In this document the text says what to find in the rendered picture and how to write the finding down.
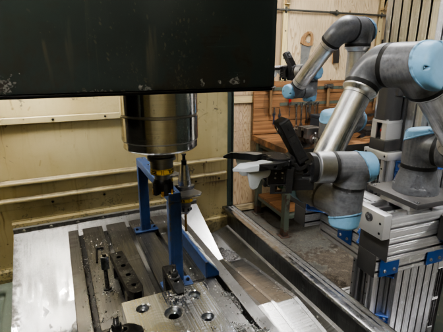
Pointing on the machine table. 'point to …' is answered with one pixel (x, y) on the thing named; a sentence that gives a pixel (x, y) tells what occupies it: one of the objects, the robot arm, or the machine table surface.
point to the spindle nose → (159, 123)
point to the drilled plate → (148, 319)
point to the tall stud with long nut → (105, 271)
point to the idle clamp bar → (119, 270)
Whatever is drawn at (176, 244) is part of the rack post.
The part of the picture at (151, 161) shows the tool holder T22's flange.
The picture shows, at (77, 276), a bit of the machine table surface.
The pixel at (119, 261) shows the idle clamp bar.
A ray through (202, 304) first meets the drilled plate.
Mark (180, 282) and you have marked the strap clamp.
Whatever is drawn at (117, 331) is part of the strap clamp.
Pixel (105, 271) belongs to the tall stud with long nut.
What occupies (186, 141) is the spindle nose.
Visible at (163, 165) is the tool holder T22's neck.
